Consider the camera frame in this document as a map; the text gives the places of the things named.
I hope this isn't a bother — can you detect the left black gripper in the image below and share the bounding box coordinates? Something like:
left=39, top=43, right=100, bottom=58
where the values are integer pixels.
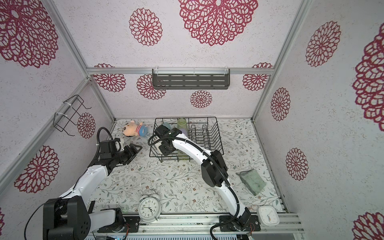
left=112, top=142, right=142, bottom=166

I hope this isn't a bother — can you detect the tall green translucent cup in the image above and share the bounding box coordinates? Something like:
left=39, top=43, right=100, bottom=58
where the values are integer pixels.
left=177, top=118, right=189, bottom=137

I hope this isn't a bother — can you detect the black wire dish rack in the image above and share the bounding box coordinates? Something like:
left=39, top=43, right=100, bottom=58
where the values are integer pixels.
left=149, top=117, right=224, bottom=162

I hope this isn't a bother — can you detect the pale yellow-green cup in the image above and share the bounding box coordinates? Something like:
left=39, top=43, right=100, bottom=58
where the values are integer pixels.
left=177, top=151, right=190, bottom=162

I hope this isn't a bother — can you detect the teal translucent cup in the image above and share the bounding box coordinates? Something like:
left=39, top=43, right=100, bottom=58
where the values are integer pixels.
left=163, top=122, right=172, bottom=130

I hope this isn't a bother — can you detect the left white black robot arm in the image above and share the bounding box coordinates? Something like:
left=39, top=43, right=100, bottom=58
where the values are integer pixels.
left=41, top=127, right=142, bottom=240

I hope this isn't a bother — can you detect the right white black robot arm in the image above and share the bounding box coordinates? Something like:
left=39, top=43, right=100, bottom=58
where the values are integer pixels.
left=148, top=134, right=252, bottom=230

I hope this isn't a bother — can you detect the plush doll toy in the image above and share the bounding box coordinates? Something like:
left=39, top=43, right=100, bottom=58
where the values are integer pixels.
left=122, top=121, right=149, bottom=137

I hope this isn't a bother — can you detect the white twin-bell alarm clock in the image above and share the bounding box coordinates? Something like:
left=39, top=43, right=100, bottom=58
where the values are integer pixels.
left=138, top=194, right=162, bottom=224

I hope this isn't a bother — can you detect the green sponge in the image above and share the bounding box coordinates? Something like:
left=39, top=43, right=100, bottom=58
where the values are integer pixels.
left=236, top=169, right=267, bottom=196

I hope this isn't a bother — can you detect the white square timer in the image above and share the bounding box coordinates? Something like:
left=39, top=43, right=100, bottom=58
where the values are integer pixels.
left=258, top=206, right=280, bottom=227

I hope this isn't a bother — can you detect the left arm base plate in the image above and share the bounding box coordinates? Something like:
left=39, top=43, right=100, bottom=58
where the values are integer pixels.
left=89, top=208, right=141, bottom=233

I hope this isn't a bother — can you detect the black wire wall holder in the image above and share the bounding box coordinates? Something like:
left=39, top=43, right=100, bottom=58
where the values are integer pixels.
left=52, top=95, right=91, bottom=137

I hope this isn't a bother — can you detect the grey slotted wall shelf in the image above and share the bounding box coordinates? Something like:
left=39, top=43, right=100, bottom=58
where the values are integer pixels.
left=152, top=69, right=231, bottom=90

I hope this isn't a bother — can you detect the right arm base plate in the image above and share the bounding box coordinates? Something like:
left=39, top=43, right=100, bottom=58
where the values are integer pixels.
left=220, top=215, right=261, bottom=232

